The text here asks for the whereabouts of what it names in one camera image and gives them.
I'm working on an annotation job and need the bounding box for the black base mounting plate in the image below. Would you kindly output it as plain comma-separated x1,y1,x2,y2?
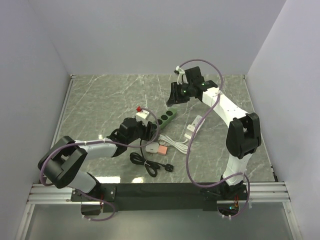
70,181,247,217

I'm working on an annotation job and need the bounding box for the pink square adapter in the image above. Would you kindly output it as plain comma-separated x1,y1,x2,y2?
157,145,168,156

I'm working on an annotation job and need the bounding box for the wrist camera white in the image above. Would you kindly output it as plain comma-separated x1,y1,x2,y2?
135,106,150,126
174,65,188,85

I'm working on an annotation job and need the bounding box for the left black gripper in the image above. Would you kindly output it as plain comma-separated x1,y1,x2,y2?
126,119,156,144

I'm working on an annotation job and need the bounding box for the white USB power strip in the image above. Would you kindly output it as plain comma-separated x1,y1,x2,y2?
184,115,204,141

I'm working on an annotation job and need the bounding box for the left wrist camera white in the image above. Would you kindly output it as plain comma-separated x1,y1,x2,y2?
135,106,150,126

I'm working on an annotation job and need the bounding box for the white square charger plug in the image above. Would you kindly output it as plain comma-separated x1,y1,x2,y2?
145,142,159,154

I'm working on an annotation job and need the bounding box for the black power cord with plug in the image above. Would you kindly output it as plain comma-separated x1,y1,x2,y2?
129,139,175,177

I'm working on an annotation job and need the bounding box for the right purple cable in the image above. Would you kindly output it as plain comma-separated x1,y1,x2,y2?
177,58,251,222

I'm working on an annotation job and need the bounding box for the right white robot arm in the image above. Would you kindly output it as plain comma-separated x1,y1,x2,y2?
166,66,262,200

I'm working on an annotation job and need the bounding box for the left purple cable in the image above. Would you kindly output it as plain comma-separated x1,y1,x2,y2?
39,107,160,222

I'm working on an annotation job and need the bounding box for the purple cable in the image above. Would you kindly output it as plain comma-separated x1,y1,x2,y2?
177,58,251,222
39,107,160,222

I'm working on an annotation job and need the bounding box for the aluminium frame rail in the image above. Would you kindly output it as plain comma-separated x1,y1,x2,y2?
26,182,291,205

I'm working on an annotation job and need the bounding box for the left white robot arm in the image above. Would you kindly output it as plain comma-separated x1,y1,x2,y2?
37,117,160,201

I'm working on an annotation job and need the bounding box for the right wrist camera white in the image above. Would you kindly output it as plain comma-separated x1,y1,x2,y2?
174,65,188,85

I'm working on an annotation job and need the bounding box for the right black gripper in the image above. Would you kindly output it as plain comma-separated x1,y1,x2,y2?
167,81,194,105

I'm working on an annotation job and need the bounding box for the green power strip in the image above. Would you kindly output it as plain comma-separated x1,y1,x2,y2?
157,107,177,130

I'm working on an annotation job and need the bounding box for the white coiled cable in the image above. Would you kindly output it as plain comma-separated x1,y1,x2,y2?
157,134,190,155

